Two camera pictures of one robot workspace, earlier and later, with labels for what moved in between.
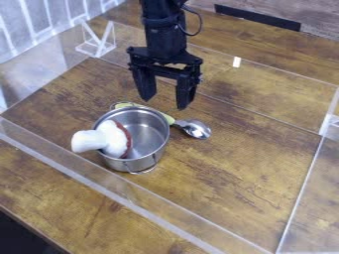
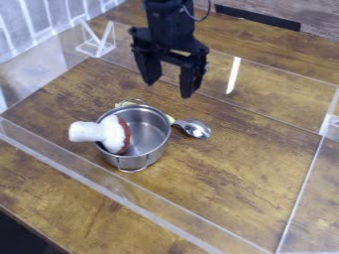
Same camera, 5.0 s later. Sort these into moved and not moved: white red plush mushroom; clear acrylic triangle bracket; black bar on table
Moved: white red plush mushroom
Not moved: clear acrylic triangle bracket; black bar on table
